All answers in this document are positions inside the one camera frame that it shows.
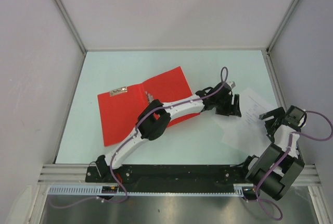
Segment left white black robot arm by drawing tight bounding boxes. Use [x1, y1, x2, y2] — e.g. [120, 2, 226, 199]
[95, 81, 241, 182]

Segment metal folder clip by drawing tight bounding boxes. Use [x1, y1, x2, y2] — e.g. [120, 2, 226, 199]
[109, 86, 127, 96]

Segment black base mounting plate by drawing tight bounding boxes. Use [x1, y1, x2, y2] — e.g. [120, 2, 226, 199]
[85, 165, 246, 184]

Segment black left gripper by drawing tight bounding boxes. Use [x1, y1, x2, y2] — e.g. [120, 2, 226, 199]
[215, 94, 241, 118]

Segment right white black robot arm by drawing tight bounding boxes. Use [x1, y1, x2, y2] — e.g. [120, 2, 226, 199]
[240, 106, 307, 201]

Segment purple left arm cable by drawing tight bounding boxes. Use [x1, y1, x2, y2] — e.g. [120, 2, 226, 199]
[49, 66, 231, 209]

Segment white slotted cable duct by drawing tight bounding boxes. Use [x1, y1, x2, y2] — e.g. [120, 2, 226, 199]
[48, 184, 253, 197]

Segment aluminium frame rail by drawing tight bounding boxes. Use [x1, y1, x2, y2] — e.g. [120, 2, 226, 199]
[38, 164, 322, 186]

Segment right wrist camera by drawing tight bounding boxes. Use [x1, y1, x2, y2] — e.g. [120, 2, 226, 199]
[298, 109, 307, 128]

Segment red file folder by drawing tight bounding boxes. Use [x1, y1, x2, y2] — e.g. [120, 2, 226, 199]
[97, 66, 192, 147]

